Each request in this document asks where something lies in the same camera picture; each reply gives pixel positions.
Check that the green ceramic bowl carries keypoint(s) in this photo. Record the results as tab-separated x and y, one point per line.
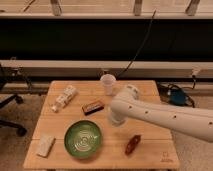
83	139

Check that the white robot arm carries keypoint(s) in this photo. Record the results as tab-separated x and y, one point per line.
194	122

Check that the clear plastic cup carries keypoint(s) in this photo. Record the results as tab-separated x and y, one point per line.
108	81

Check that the brown chocolate bar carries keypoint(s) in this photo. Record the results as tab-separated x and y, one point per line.
92	107

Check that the white plastic bottle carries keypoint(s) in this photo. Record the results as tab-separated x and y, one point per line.
64	98

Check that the red brown packet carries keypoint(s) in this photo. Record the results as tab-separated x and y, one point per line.
132	144

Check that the blue power adapter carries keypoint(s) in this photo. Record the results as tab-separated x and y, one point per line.
177	97

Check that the black office chair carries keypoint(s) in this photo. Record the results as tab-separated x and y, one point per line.
7	119

